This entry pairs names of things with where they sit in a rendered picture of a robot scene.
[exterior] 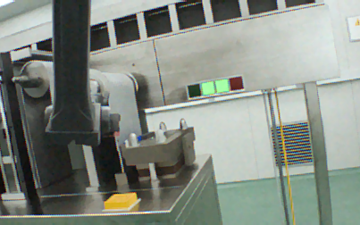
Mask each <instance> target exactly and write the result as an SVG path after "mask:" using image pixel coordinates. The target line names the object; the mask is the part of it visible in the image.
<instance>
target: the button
mask: <svg viewBox="0 0 360 225"><path fill-rule="evenodd" d="M137 200H138V199H137V196H136V193H133V194H128V193H126V194H117V195H114V196H112V197H111V198H109V199H108V200H107V201H105V202H104V204H105V209H106V210H107V209H108V210H117V209H127V208H130V206H131V205H133V203H135V202H136V201H137Z"/></svg>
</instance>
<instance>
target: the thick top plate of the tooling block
mask: <svg viewBox="0 0 360 225"><path fill-rule="evenodd" d="M188 133H191V134H192V138H193V142H194V141H195V131H194V127H188V128H187V129H172V130H167V131H165V132H164V133H163V134H164V135H165V139H166V141H167V142H162V143H157V144H156V142H155V136H153V137H151V138H148V139H143V140H140V141H139V144H140V146H134V147H126V148H123V152H124V156H125V160H126V163H127V166H131V165H137V164H150V163H161V162H168V161H171V160H172V159H173V158H175V157H176V156H177V155H178V154H180V153H181V152H182V151H183V146H182V142H181V138H182V137H183V136H184V135H187V134H188Z"/></svg>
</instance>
